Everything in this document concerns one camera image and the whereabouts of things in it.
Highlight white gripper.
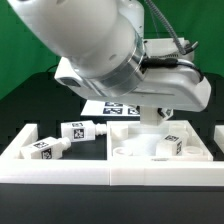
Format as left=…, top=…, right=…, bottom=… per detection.
left=54, top=58, right=211, bottom=112

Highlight white square tabletop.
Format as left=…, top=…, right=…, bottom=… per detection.
left=107, top=120, right=213, bottom=161

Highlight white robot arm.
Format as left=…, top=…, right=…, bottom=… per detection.
left=7, top=0, right=211, bottom=112

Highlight white sheet with tags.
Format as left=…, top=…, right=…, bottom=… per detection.
left=81, top=100, right=139, bottom=117

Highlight white U-shaped fence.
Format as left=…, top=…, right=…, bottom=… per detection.
left=0, top=124, right=224, bottom=186

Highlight braided grey camera cable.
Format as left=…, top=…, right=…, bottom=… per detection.
left=143, top=0, right=205, bottom=83

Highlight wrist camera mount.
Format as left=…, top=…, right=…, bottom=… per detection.
left=144, top=38, right=194, bottom=62

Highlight black cables on table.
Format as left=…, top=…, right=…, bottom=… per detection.
left=45, top=63, right=63, bottom=74

